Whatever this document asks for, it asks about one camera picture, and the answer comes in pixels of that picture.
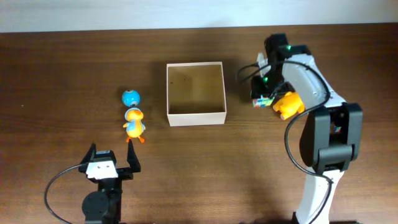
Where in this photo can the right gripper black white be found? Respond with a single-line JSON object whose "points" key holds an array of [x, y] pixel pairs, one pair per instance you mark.
{"points": [[259, 92]]}

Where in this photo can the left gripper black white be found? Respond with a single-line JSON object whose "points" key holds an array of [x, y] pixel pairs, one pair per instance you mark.
{"points": [[127, 172]]}

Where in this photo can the yellow duck toy blue jacket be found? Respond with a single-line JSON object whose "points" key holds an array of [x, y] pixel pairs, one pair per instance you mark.
{"points": [[134, 126]]}

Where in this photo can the rubik cube green orange top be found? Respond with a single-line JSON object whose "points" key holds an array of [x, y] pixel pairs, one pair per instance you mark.
{"points": [[262, 102]]}

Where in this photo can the rubik cube pastel colours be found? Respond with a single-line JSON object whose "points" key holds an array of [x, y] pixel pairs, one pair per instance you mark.
{"points": [[336, 129]]}

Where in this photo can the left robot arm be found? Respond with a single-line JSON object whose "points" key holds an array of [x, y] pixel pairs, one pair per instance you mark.
{"points": [[104, 205]]}

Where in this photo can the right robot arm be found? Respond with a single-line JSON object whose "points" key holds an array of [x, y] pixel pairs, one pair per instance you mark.
{"points": [[288, 80]]}

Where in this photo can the blue ball toy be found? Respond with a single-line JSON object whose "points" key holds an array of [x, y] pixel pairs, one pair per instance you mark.
{"points": [[131, 98]]}

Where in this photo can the white cardboard box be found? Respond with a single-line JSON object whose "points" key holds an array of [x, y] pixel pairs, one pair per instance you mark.
{"points": [[195, 94]]}

